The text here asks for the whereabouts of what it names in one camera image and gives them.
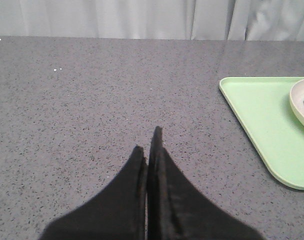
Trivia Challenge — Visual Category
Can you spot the light green serving tray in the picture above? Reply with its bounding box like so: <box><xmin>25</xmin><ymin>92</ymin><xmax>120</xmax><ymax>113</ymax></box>
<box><xmin>219</xmin><ymin>76</ymin><xmax>304</xmax><ymax>190</ymax></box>

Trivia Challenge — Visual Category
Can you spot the beige round plate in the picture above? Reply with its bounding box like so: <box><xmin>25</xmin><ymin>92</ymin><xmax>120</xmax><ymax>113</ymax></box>
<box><xmin>289</xmin><ymin>79</ymin><xmax>304</xmax><ymax>126</ymax></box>

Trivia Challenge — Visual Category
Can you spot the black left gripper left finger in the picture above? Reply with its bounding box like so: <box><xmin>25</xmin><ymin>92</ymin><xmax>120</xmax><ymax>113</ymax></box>
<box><xmin>40</xmin><ymin>146</ymin><xmax>148</xmax><ymax>240</ymax></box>

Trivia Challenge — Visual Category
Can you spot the grey pleated curtain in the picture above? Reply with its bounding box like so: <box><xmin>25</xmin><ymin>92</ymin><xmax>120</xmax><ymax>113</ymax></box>
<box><xmin>0</xmin><ymin>0</ymin><xmax>304</xmax><ymax>41</ymax></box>

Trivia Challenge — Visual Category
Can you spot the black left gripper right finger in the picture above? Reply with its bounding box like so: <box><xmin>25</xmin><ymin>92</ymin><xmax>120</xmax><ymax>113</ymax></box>
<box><xmin>147</xmin><ymin>126</ymin><xmax>263</xmax><ymax>240</ymax></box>

